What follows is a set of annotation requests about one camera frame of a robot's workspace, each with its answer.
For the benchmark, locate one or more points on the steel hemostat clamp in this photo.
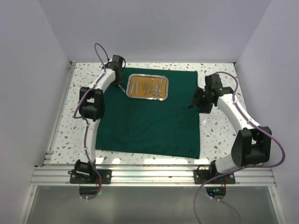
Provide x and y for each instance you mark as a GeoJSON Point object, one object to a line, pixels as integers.
{"type": "Point", "coordinates": [157, 92]}

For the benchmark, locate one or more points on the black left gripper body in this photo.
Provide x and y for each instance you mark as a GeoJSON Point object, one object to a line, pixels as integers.
{"type": "Point", "coordinates": [118, 81]}

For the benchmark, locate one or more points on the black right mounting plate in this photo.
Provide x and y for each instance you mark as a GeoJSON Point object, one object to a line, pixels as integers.
{"type": "Point", "coordinates": [215, 177]}

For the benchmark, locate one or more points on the steel instrument tray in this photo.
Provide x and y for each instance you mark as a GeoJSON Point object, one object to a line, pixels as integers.
{"type": "Point", "coordinates": [147, 99]}

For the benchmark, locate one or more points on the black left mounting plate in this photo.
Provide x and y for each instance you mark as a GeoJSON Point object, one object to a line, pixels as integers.
{"type": "Point", "coordinates": [106, 176]}

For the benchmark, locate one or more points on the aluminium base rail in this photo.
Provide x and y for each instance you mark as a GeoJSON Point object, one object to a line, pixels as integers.
{"type": "Point", "coordinates": [150, 175]}

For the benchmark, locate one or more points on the dark green surgical cloth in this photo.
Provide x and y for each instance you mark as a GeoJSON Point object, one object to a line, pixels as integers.
{"type": "Point", "coordinates": [144, 126]}

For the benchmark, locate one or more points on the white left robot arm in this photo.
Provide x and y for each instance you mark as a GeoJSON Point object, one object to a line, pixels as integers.
{"type": "Point", "coordinates": [91, 109]}

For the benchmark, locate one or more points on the black mounting plate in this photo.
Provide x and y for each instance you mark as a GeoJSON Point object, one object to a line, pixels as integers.
{"type": "Point", "coordinates": [215, 177]}
{"type": "Point", "coordinates": [106, 176]}

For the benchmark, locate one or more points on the yellow tray liner mat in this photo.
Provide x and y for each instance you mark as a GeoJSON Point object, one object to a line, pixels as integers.
{"type": "Point", "coordinates": [140, 81]}

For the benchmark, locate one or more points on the steel forceps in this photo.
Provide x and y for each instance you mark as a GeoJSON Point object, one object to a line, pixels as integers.
{"type": "Point", "coordinates": [146, 84]}

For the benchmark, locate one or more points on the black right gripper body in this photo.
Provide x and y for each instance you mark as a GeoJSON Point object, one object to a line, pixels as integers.
{"type": "Point", "coordinates": [207, 105]}

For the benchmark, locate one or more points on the steel surgical scissors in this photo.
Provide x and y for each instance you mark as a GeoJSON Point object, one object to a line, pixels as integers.
{"type": "Point", "coordinates": [151, 87]}

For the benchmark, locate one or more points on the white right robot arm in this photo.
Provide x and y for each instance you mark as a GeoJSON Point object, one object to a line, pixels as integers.
{"type": "Point", "coordinates": [252, 145]}

